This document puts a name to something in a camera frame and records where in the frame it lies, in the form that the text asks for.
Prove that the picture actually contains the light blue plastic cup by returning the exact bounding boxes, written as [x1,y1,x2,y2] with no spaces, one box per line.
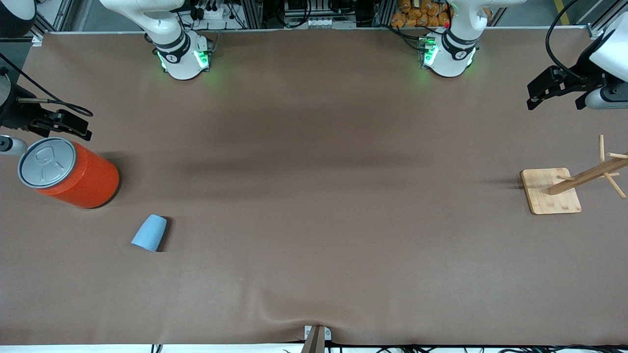
[131,214,168,252]

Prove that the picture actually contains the orange can with silver lid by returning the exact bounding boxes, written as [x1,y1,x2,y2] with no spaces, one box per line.
[18,137,120,210]

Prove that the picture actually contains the wooden mug tree rack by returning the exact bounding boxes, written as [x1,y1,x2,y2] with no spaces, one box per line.
[520,135,628,215]

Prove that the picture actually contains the pile of orange packs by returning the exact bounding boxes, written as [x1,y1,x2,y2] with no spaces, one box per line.
[391,0,452,28]

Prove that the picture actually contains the white power strip with plugs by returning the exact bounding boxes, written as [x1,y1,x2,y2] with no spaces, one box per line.
[193,4,232,21]

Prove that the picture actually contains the black electronics box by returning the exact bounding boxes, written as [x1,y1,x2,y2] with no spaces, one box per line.
[285,0,359,15]

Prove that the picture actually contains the brown table cover mat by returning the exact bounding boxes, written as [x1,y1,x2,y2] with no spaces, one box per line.
[0,28,628,346]

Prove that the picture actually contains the brown strut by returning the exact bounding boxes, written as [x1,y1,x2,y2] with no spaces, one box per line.
[300,326,325,353]

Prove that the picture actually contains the aluminium frame rack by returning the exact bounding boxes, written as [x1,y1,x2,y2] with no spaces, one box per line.
[37,0,511,31]

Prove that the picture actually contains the silver metal bracket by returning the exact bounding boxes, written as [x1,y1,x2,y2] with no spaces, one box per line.
[304,325,332,341]

